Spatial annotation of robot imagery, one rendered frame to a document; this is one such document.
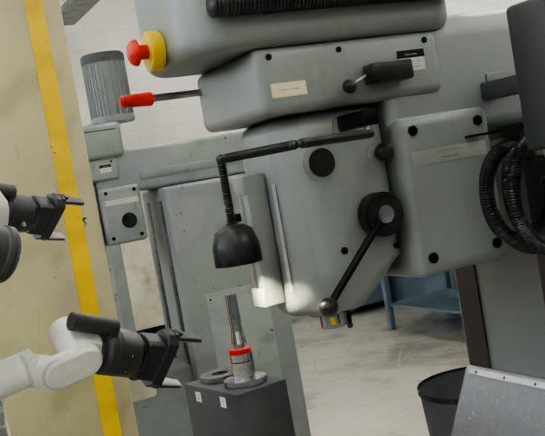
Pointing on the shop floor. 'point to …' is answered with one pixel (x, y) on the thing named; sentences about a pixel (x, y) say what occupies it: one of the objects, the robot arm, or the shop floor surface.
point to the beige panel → (11, 116)
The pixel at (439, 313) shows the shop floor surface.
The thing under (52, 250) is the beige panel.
